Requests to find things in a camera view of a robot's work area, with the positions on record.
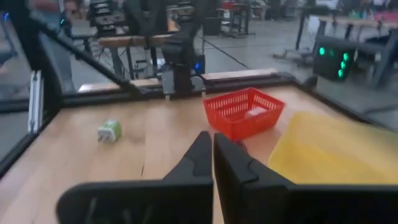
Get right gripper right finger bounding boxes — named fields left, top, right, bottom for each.
left=213, top=133, right=398, bottom=224

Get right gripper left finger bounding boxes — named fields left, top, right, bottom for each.
left=55, top=130, right=214, bottom=224

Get green white plug adapter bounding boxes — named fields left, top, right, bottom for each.
left=97, top=119, right=123, bottom=143

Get yellow translucent tray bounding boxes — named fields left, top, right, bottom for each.
left=267, top=111, right=398, bottom=185

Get red plastic basket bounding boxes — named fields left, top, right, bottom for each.
left=203, top=87, right=286, bottom=141

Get black device green lights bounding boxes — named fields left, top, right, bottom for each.
left=312, top=35, right=358, bottom=82

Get wooden workbench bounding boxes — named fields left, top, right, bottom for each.
left=98, top=33, right=175, bottom=78

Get silver bracket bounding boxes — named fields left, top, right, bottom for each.
left=27, top=70, right=44, bottom=134

